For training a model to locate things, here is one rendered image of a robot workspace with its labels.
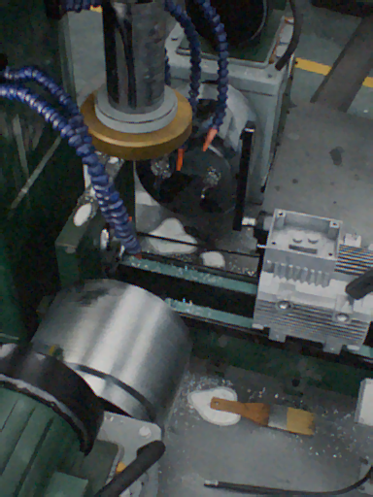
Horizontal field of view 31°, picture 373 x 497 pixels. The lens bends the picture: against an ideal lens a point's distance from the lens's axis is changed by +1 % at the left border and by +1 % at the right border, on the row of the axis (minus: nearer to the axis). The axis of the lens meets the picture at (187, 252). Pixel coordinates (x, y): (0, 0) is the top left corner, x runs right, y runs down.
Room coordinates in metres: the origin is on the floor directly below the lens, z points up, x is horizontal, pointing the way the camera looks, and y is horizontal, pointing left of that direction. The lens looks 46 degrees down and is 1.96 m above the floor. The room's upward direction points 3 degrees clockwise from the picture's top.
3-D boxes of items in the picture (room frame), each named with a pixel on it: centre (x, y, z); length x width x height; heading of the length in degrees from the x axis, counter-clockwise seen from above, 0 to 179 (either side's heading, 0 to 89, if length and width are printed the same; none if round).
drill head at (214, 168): (1.22, -0.02, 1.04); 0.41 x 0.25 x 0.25; 166
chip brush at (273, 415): (0.68, -0.16, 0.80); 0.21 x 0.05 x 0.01; 80
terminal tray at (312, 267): (0.84, -0.20, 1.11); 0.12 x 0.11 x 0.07; 78
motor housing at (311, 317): (0.83, -0.24, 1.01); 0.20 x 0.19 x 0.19; 78
